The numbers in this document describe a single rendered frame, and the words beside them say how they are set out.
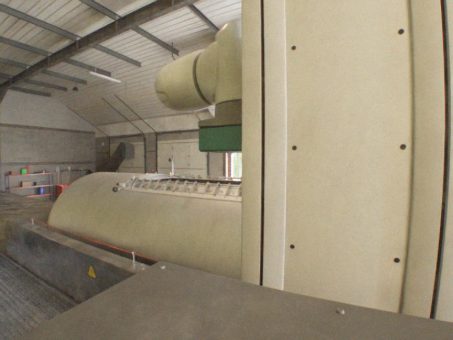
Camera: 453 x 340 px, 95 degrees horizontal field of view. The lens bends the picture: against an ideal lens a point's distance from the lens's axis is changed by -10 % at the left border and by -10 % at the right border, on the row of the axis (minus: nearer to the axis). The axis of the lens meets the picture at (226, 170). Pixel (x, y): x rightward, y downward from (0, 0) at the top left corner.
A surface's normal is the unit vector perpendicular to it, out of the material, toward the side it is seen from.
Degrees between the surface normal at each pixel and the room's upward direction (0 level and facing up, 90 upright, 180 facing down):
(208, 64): 87
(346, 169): 90
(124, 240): 70
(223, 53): 89
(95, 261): 90
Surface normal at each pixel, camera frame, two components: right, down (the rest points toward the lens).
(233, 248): -0.41, -0.43
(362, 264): -0.44, 0.04
